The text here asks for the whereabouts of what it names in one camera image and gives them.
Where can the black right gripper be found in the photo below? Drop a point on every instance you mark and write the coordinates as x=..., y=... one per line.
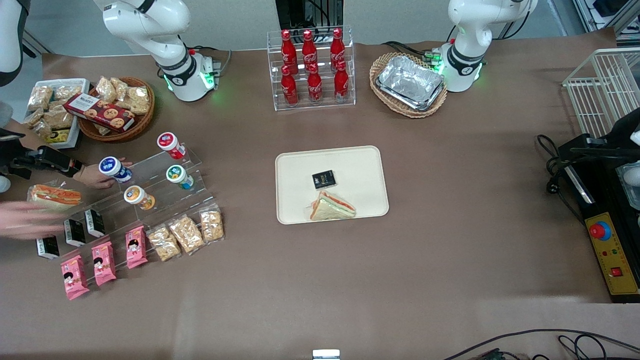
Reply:
x=17, y=161

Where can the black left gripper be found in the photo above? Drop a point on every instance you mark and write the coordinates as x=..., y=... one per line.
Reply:
x=621, y=134

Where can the blue cap gum bottle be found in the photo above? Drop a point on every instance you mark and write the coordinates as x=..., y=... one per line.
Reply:
x=115, y=169

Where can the green cap gum bottle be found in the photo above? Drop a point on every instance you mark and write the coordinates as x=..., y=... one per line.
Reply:
x=179, y=176

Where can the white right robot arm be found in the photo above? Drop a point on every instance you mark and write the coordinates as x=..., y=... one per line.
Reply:
x=150, y=20

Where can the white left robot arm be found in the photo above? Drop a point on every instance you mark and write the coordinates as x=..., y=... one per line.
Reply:
x=462, y=60

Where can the white rectangular snack tray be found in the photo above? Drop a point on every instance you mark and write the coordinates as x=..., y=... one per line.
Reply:
x=82, y=85

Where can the orange cap gum bottle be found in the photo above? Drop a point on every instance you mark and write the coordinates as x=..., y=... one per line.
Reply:
x=138, y=196

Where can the red cap gum bottle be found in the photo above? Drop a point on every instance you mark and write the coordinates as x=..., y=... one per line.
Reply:
x=170, y=145

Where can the clear acrylic gum stand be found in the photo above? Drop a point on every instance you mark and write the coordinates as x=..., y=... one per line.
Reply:
x=165, y=200

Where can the aluminium foil tray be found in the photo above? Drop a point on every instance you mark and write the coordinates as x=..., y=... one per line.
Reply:
x=410, y=80

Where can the beige plastic tray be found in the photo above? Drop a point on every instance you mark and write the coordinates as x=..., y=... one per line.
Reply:
x=360, y=170

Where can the person's hand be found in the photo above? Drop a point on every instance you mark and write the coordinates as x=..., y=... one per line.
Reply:
x=91, y=175
x=27, y=221

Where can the yellow black small box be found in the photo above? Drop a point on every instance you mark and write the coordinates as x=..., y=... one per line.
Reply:
x=57, y=136

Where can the wrapped triangle sandwich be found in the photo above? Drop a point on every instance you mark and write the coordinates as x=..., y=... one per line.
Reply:
x=55, y=195
x=331, y=207

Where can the black control box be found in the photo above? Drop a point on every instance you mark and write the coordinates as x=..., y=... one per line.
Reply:
x=595, y=200

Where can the red cookie box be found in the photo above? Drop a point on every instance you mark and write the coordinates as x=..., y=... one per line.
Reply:
x=100, y=112

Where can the black white snack box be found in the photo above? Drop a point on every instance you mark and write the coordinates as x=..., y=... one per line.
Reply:
x=75, y=232
x=95, y=222
x=48, y=246

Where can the red emergency stop button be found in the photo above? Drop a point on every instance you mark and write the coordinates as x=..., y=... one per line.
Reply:
x=600, y=230

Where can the clear acrylic snack stand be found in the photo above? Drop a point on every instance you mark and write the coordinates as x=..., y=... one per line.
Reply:
x=116, y=225

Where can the round wicker snack basket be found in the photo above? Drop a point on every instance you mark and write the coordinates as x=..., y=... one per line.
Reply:
x=142, y=125

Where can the pink snack pack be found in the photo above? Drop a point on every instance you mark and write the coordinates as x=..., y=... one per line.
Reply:
x=104, y=263
x=135, y=247
x=74, y=277

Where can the wicker basket with foil trays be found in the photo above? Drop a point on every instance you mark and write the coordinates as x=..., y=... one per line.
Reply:
x=380, y=65

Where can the red cola bottle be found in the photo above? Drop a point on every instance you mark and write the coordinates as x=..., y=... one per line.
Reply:
x=289, y=90
x=287, y=47
x=337, y=45
x=309, y=47
x=314, y=87
x=341, y=84

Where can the small black chocolate box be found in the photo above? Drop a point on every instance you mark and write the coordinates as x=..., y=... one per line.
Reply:
x=324, y=179

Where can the clear acrylic bottle rack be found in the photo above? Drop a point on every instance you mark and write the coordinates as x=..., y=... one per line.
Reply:
x=325, y=100

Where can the black equipment cabinet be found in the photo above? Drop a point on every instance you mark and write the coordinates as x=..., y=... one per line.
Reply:
x=300, y=12

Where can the white device edge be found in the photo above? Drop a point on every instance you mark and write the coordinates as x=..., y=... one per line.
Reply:
x=326, y=355

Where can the black left wrist mount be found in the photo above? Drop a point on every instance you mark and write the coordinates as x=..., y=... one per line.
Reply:
x=622, y=130

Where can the black wrist mount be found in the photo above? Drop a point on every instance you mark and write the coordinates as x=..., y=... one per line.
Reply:
x=11, y=134
x=622, y=130

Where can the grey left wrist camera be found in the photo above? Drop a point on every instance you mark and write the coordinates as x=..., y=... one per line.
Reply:
x=632, y=176

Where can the black right wrist mount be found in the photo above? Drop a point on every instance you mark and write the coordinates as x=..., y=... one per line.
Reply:
x=11, y=134

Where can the dark metal frame bar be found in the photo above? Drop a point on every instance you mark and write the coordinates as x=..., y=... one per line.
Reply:
x=37, y=45

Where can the metal frame shelf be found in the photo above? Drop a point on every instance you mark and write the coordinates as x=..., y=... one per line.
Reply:
x=605, y=12

